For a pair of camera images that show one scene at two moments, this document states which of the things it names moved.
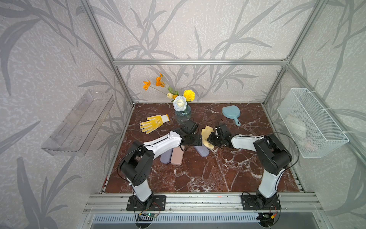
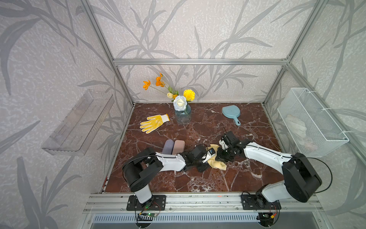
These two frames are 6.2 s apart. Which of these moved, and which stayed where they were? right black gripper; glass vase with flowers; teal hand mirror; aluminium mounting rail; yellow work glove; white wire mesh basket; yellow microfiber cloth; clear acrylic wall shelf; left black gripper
Moved: left black gripper; right black gripper; yellow microfiber cloth
Stayed: white wire mesh basket; aluminium mounting rail; clear acrylic wall shelf; glass vase with flowers; teal hand mirror; yellow work glove
